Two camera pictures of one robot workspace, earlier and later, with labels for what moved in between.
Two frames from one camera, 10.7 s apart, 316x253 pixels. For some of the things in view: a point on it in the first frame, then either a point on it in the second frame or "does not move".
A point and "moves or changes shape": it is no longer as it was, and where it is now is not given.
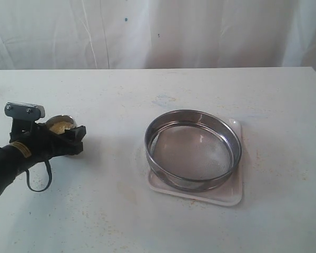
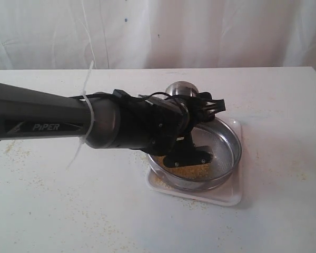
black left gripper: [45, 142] → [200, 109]
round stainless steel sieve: [191, 150] does not move
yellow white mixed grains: [59, 127] moves or changes shape
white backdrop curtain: [26, 35] does not move
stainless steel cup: [59, 123] moves or changes shape
